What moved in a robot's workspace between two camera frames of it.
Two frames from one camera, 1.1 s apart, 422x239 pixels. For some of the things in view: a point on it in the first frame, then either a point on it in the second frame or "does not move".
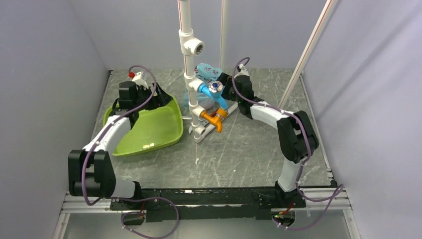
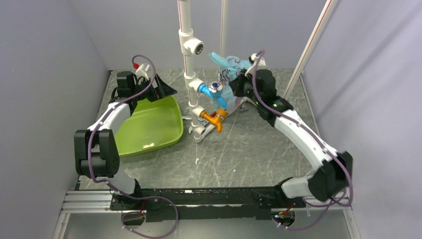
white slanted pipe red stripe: x=322 y=22 does not move
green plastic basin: x=154 y=129 does not move
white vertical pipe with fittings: x=190 y=47 does not move
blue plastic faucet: x=214 y=88 does not move
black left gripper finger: x=161 y=99 → x=161 y=89
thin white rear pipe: x=222 y=14 does not move
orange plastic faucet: x=217 y=120 does not move
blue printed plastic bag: x=206 y=73 → x=235 y=65
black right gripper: x=228 y=81 → x=236 y=85
